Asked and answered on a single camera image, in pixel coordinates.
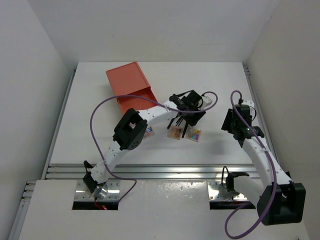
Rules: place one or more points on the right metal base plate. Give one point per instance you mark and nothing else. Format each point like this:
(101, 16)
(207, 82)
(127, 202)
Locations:
(216, 193)

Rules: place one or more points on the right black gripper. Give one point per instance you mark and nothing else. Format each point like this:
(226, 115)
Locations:
(226, 126)

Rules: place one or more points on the round-pan eyeshadow palette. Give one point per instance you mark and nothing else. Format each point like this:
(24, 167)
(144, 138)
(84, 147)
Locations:
(149, 132)

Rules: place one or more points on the white front cover panel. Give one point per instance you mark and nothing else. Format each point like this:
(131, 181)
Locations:
(153, 210)

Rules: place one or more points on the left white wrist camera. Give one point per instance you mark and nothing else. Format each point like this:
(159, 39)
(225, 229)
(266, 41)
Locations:
(206, 101)

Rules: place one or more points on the metal base plate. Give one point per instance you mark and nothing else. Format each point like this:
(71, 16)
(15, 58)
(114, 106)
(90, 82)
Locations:
(110, 191)
(216, 193)

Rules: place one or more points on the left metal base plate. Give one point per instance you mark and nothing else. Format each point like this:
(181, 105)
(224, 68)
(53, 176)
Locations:
(110, 191)

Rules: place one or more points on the long black makeup brush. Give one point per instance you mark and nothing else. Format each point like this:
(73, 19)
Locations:
(185, 129)

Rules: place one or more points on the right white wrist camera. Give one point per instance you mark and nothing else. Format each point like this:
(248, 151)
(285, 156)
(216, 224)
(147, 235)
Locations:
(246, 102)

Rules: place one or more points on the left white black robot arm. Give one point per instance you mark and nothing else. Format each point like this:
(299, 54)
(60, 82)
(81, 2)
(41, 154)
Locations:
(131, 128)

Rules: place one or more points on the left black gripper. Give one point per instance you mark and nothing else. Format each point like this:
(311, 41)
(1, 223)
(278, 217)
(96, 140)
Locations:
(192, 120)

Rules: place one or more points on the aluminium rail frame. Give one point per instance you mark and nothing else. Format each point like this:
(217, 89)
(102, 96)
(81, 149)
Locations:
(158, 158)

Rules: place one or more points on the orange drawer box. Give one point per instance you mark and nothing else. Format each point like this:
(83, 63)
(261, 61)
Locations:
(129, 79)

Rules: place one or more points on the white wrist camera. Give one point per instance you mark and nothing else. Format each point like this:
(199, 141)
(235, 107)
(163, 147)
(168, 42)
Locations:
(246, 102)
(206, 101)

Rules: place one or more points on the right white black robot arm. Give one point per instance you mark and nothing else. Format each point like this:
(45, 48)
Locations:
(278, 200)

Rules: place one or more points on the brown quad eyeshadow palette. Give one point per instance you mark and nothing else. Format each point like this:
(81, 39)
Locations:
(175, 132)

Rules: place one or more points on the colourful eyeshadow palette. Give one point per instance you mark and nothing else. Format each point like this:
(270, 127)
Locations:
(193, 134)

